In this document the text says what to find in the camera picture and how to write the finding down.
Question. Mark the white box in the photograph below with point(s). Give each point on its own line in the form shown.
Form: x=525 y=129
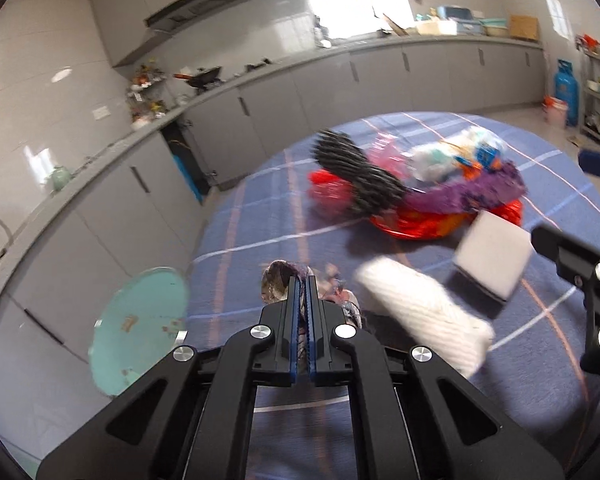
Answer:
x=432 y=28

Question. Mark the grey kitchen base cabinets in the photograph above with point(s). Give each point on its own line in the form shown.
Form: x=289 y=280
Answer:
x=105 y=210

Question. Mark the grey wall cabinets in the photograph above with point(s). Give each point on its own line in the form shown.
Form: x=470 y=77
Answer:
x=125 y=25

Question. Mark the green kettle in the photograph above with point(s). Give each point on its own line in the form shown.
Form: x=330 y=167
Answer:
x=61 y=178

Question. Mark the green plastic basin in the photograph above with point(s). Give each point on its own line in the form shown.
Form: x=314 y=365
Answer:
x=495 y=27

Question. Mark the blue plastic container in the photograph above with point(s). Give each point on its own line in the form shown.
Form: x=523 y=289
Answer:
x=457 y=15

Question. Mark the patterned cloth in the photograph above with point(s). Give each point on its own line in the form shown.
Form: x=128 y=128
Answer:
x=277 y=282

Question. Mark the small translucent red plastic bag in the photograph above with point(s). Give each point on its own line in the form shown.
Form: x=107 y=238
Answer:
x=330 y=195

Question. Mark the cardboard box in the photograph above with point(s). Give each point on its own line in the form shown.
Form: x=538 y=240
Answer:
x=524 y=27

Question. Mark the black wok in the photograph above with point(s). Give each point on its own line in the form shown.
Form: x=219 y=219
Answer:
x=205 y=77

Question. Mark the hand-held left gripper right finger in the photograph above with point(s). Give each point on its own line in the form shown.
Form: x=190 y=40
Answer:
x=312 y=325

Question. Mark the white bundle tied with twine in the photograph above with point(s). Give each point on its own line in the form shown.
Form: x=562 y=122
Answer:
x=435 y=160

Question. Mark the metal spice rack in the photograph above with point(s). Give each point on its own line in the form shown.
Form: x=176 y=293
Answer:
x=145 y=85

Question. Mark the white wall socket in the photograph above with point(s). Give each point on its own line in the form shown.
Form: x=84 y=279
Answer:
x=100 y=113

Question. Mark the blue plaid tablecloth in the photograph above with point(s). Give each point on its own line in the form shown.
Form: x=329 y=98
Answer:
x=260 y=200

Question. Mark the blue gas cylinder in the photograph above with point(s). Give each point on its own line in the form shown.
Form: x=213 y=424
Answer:
x=187 y=180
x=565 y=95

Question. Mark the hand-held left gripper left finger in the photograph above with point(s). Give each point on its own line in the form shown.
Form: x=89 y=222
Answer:
x=292 y=325

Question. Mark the white knitted cloth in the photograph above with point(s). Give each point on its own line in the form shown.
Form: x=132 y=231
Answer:
x=420 y=310

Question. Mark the black range hood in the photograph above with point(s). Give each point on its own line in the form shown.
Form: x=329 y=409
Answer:
x=190 y=7

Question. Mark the purple cloth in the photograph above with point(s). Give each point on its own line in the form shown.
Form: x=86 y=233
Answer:
x=455 y=192

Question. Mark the white plastic bucket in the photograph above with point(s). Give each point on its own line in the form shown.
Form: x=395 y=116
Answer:
x=555 y=115

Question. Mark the white grey foam block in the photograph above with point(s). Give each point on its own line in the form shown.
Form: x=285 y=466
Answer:
x=492 y=252

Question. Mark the pink translucent plastic bag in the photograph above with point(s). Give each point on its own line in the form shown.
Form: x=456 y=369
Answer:
x=387 y=152

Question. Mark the black white striped cloth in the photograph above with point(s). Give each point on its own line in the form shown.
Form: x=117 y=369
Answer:
x=350 y=170

